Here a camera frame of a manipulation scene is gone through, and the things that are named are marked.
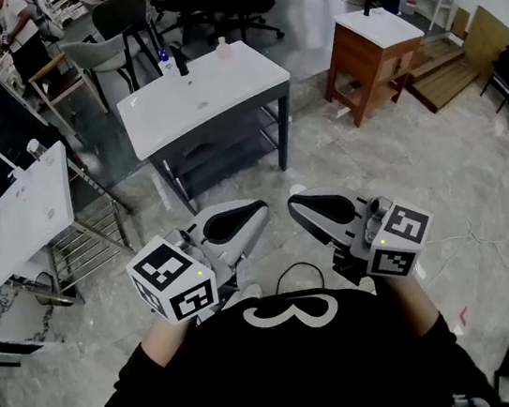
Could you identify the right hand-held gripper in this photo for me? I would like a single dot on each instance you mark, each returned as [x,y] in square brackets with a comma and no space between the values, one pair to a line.
[398,242]

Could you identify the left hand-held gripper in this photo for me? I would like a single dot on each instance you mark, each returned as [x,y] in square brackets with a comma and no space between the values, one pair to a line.
[175,276]

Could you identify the pink soap bottle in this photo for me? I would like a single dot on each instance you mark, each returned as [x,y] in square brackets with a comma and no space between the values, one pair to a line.
[223,51]

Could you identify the person's right forearm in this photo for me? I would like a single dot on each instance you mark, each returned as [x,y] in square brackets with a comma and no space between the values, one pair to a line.
[416,301]

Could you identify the person's left forearm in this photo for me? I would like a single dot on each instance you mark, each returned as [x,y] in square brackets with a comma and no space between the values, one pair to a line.
[166,341]

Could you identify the white sink vanity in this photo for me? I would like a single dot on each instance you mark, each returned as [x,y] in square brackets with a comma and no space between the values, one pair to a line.
[227,85]

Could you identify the white sink top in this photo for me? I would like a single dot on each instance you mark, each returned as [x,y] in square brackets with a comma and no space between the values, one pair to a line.
[380,29]

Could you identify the dark grey vanity cabinet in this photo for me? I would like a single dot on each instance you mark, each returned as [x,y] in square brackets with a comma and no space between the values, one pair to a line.
[223,150]

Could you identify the metal rack stand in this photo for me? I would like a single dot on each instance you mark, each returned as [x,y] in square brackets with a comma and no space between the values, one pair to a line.
[93,231]

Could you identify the brown wooden vanity cabinet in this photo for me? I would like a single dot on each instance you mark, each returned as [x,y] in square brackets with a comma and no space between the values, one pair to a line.
[362,68]

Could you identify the person's black printed shirt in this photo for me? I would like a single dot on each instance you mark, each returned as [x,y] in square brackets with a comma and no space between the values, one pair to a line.
[284,373]

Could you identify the wooden slatted pallet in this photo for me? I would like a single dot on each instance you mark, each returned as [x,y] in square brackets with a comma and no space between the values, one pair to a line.
[444,79]

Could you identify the small blue plastic object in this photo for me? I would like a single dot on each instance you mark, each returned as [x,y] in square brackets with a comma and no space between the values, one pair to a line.
[162,55]

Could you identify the white wash basin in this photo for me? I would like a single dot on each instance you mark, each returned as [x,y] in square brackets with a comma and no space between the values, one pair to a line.
[34,216]

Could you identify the short black faucet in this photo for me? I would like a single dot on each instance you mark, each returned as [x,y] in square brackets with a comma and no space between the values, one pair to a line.
[369,5]

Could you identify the clear glass jar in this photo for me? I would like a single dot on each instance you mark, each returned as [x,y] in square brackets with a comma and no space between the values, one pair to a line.
[35,150]

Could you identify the light wooden chair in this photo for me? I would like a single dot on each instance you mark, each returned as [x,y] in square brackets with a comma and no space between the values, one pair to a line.
[61,80]

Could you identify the plywood board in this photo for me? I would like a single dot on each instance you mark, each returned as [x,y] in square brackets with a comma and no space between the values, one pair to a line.
[488,39]

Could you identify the dark shell chair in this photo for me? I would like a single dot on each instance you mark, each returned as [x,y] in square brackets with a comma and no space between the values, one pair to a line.
[120,16]

